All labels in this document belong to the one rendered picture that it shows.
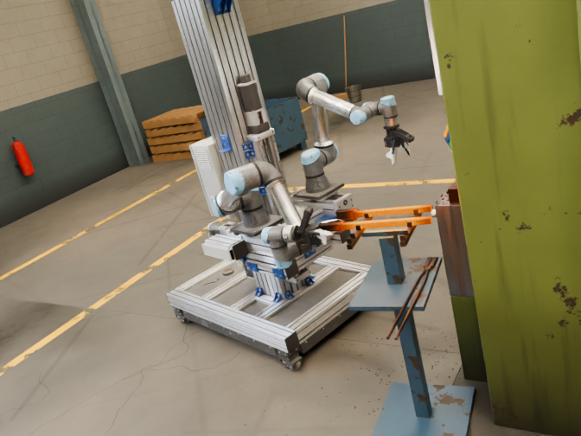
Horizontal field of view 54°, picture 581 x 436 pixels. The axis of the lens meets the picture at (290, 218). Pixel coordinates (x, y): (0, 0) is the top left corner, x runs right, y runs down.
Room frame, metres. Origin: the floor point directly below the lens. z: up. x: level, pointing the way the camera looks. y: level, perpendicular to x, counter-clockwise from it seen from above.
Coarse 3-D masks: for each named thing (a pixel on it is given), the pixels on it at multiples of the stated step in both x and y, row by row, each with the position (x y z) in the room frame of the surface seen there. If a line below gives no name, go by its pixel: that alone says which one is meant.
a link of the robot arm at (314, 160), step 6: (312, 150) 3.26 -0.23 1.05; (318, 150) 3.23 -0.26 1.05; (306, 156) 3.20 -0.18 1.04; (312, 156) 3.18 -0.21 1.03; (318, 156) 3.20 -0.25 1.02; (324, 156) 3.24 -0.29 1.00; (306, 162) 3.19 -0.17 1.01; (312, 162) 3.18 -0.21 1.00; (318, 162) 3.19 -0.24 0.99; (324, 162) 3.23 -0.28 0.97; (306, 168) 3.20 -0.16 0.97; (312, 168) 3.18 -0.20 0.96; (318, 168) 3.18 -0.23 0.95; (306, 174) 3.21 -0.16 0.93; (312, 174) 3.18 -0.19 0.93; (318, 174) 3.18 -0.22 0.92
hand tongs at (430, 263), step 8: (432, 264) 2.13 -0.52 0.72; (424, 272) 2.08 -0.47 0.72; (416, 280) 2.03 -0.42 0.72; (424, 280) 2.01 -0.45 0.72; (408, 296) 1.93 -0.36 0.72; (416, 296) 1.91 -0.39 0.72; (400, 312) 1.83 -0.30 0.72; (408, 312) 1.81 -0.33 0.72; (392, 328) 1.74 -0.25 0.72; (400, 328) 1.73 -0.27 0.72
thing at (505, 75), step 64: (448, 0) 1.89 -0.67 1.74; (512, 0) 1.78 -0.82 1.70; (576, 0) 1.68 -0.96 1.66; (448, 64) 1.91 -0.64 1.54; (512, 64) 1.79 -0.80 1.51; (576, 64) 1.68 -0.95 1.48; (448, 128) 1.94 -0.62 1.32; (512, 128) 1.81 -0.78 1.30; (576, 128) 1.69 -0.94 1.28; (512, 192) 1.82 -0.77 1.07; (576, 192) 1.70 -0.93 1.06; (512, 256) 1.84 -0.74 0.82; (576, 256) 1.71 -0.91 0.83; (512, 320) 1.85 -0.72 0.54; (576, 320) 1.72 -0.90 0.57; (512, 384) 1.87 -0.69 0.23; (576, 384) 1.73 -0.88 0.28
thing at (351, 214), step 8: (352, 208) 2.29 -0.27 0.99; (376, 208) 2.24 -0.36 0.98; (384, 208) 2.22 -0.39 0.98; (392, 208) 2.20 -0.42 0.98; (400, 208) 2.17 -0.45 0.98; (408, 208) 2.15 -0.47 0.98; (416, 208) 2.14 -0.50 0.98; (424, 208) 2.12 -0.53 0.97; (344, 216) 2.29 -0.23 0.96; (352, 216) 2.28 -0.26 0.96; (360, 216) 2.25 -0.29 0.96
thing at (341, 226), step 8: (424, 216) 2.03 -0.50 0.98; (320, 224) 2.23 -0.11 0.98; (328, 224) 2.20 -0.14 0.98; (336, 224) 2.18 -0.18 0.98; (344, 224) 2.16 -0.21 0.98; (352, 224) 2.14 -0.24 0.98; (360, 224) 2.13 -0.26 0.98; (368, 224) 2.11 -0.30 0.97; (376, 224) 2.09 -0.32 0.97; (384, 224) 2.08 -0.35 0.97; (392, 224) 2.06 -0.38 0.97; (400, 224) 2.05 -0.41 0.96; (416, 224) 2.02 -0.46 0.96; (424, 224) 2.00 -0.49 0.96
